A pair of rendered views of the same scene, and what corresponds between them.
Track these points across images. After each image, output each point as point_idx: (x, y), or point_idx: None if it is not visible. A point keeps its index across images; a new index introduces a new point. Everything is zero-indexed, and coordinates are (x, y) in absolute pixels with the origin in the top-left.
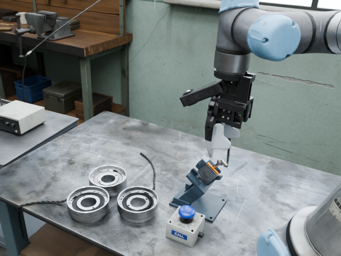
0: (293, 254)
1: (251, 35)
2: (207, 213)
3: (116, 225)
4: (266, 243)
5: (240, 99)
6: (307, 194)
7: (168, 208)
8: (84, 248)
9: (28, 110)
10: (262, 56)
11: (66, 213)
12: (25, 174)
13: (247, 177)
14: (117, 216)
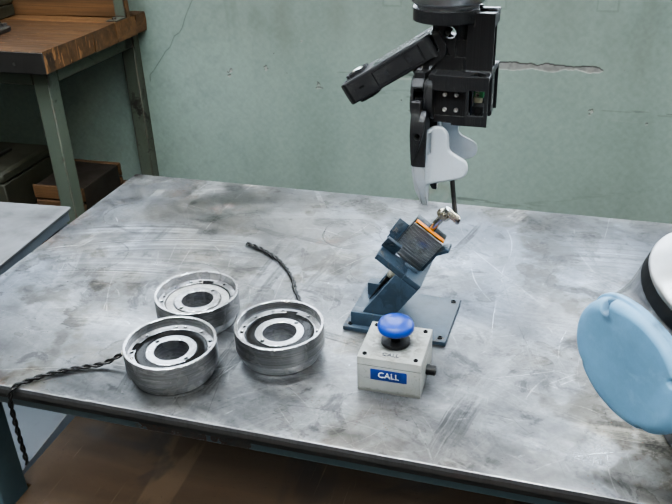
0: (667, 319)
1: None
2: None
3: (245, 386)
4: (603, 318)
5: (478, 63)
6: (615, 265)
7: (343, 335)
8: (159, 472)
9: None
10: None
11: (125, 383)
12: (0, 326)
13: (487, 254)
14: (240, 369)
